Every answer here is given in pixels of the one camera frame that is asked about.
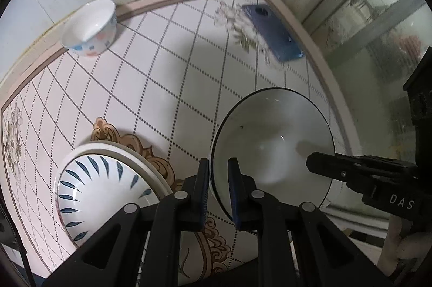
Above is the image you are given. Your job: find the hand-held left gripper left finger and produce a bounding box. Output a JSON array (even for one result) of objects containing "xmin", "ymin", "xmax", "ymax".
[{"xmin": 40, "ymin": 158, "xmax": 211, "ymax": 287}]

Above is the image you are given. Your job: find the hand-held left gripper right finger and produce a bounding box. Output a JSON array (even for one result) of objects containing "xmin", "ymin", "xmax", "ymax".
[{"xmin": 227, "ymin": 157, "xmax": 394, "ymax": 287}]

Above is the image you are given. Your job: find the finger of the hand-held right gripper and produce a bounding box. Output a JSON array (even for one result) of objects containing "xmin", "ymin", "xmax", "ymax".
[{"xmin": 306, "ymin": 152, "xmax": 420, "ymax": 196}]

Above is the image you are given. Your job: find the white plate with floral rim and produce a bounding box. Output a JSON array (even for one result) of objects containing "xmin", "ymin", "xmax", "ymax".
[{"xmin": 57, "ymin": 148, "xmax": 167, "ymax": 216}]

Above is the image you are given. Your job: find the white plate with blue stripes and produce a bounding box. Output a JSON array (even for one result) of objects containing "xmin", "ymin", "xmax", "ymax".
[{"xmin": 56, "ymin": 153, "xmax": 161, "ymax": 240}]

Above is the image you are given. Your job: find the person's right hand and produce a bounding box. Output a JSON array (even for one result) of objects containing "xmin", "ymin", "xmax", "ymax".
[{"xmin": 381, "ymin": 216, "xmax": 432, "ymax": 277}]

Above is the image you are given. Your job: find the floral diamond pattern tablecloth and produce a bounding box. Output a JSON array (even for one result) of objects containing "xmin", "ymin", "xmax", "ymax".
[{"xmin": 0, "ymin": 0, "xmax": 358, "ymax": 287}]

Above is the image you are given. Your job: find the blue smartphone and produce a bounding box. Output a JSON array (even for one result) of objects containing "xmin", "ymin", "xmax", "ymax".
[{"xmin": 242, "ymin": 3, "xmax": 303, "ymax": 63}]

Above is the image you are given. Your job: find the white bowl with coloured dots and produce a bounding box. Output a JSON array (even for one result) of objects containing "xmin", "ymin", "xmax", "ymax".
[{"xmin": 61, "ymin": 0, "xmax": 117, "ymax": 58}]

